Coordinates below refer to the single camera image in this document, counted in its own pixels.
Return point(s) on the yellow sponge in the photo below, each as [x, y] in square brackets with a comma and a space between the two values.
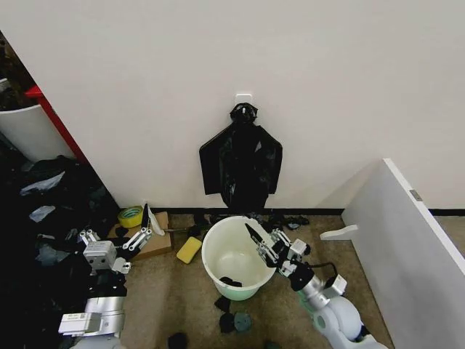
[189, 250]

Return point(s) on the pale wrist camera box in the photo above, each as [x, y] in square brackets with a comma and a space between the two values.
[298, 249]
[99, 254]

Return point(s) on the black garbage bag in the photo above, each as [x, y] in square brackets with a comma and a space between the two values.
[239, 160]

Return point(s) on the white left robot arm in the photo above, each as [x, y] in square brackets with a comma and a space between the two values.
[106, 309]

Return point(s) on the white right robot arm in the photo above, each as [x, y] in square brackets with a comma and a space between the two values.
[338, 316]

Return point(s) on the white partition foot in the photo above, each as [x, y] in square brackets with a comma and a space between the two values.
[338, 232]

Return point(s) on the white wall hook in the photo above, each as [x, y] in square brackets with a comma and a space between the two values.
[244, 98]

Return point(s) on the black bag scrap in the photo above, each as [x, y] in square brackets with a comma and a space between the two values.
[222, 303]
[227, 323]
[298, 221]
[178, 341]

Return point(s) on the dark plant foliage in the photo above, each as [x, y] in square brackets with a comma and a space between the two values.
[12, 80]

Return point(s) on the black baseboard strip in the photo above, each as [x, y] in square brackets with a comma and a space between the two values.
[218, 211]

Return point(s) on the yellow tape roll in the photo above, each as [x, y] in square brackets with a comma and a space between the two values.
[125, 218]

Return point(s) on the teal bag scrap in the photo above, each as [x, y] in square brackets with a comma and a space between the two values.
[242, 321]

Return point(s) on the white round planter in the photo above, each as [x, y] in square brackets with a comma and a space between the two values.
[32, 131]

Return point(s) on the red frame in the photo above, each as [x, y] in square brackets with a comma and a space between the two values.
[54, 120]

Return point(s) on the black scrap inside bin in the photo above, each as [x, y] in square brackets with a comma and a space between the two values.
[230, 282]

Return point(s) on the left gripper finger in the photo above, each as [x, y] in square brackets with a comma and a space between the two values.
[89, 238]
[137, 241]

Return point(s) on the pile of black bags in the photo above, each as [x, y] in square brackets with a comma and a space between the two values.
[43, 218]

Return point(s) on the metal partition hinge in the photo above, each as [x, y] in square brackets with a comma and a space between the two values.
[415, 195]

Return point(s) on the white partition board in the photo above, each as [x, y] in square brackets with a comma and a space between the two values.
[407, 254]

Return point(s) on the white plastic trash bin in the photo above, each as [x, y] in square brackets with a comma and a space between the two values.
[232, 261]

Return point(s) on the white paper piece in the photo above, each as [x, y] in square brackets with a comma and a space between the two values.
[157, 223]

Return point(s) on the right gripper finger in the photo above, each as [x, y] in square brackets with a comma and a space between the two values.
[280, 238]
[256, 238]

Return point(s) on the flat brown cardboard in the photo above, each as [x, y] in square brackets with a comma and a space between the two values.
[160, 243]

